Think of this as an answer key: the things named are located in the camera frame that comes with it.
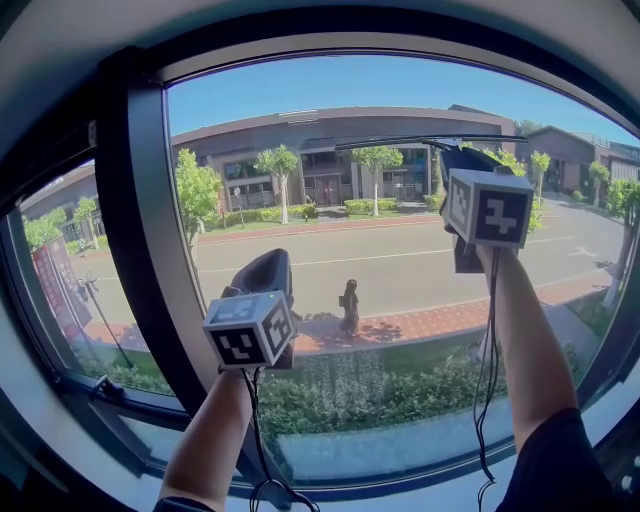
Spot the large window glass pane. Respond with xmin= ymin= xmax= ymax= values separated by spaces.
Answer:
xmin=163 ymin=53 xmax=640 ymax=489

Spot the person's black shirt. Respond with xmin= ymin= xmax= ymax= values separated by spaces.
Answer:
xmin=152 ymin=407 xmax=616 ymax=512

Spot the green shrub bed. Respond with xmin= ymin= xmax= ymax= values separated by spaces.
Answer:
xmin=79 ymin=344 xmax=581 ymax=441

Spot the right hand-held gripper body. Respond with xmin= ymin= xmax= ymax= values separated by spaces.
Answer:
xmin=439 ymin=167 xmax=535 ymax=274

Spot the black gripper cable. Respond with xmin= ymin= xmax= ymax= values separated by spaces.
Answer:
xmin=472 ymin=247 xmax=504 ymax=512
xmin=239 ymin=367 xmax=321 ymax=512

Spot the row of green street trees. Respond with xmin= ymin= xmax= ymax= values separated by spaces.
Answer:
xmin=22 ymin=144 xmax=640 ymax=311

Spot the person's left forearm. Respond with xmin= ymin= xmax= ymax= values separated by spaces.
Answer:
xmin=159 ymin=369 xmax=256 ymax=506

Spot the black street lamp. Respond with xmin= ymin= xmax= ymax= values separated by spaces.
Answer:
xmin=77 ymin=272 xmax=134 ymax=369

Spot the large red signboard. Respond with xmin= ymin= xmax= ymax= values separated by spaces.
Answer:
xmin=30 ymin=235 xmax=94 ymax=346

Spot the person's right forearm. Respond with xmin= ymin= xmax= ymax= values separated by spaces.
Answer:
xmin=474 ymin=244 xmax=581 ymax=456

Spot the squeegee with blue handle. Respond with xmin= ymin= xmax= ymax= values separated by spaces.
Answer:
xmin=334 ymin=133 xmax=527 ymax=152

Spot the long grey building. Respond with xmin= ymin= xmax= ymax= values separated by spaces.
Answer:
xmin=19 ymin=103 xmax=516 ymax=241

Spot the black window handle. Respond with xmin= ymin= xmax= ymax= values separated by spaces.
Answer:
xmin=88 ymin=374 xmax=126 ymax=401

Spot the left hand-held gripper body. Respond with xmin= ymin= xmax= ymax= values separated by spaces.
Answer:
xmin=202 ymin=285 xmax=298 ymax=372

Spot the dark brown gabled building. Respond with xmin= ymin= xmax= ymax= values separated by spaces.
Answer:
xmin=517 ymin=124 xmax=640 ymax=201

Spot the white window sill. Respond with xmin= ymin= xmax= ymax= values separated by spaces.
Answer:
xmin=0 ymin=389 xmax=640 ymax=512

